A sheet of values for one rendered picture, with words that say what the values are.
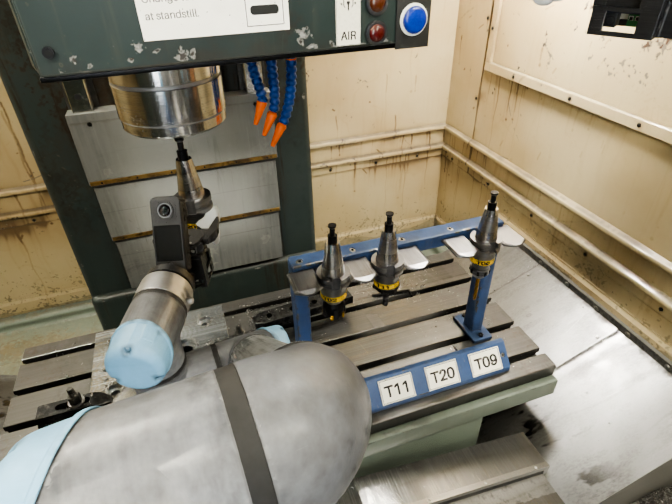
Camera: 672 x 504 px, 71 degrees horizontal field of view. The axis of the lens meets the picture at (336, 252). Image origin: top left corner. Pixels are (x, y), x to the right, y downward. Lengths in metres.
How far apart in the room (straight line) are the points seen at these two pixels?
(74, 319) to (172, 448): 1.72
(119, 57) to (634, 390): 1.27
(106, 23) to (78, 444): 0.40
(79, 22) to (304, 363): 0.40
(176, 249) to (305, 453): 0.48
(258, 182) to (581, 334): 0.98
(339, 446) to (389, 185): 1.72
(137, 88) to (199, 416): 0.51
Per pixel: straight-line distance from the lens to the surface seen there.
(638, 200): 1.34
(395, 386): 1.05
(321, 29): 0.59
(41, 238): 1.88
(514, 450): 1.27
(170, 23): 0.56
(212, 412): 0.29
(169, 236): 0.72
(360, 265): 0.90
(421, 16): 0.63
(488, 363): 1.14
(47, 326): 2.02
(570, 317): 1.50
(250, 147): 1.29
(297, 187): 1.42
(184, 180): 0.82
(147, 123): 0.73
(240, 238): 1.42
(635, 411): 1.36
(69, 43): 0.57
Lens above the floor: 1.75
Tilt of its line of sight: 35 degrees down
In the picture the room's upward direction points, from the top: 2 degrees counter-clockwise
